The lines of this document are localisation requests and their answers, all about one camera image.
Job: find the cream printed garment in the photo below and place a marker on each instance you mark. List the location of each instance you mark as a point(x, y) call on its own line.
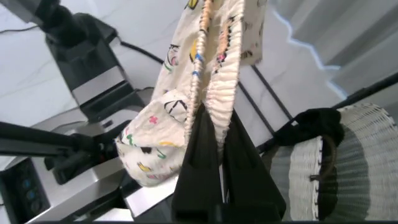
point(149, 140)

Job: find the white laundry basket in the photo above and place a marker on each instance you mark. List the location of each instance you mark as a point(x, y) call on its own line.
point(357, 161)

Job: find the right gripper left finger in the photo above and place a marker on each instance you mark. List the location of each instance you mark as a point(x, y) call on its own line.
point(196, 174)

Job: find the black clothes rack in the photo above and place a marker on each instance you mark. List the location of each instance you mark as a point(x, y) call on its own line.
point(373, 89)

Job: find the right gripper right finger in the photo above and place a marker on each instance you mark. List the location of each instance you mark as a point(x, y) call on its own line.
point(248, 186)

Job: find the black garment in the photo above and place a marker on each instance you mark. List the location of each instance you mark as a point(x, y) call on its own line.
point(311, 124)

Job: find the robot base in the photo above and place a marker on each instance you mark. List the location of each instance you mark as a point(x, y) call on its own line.
point(93, 84)

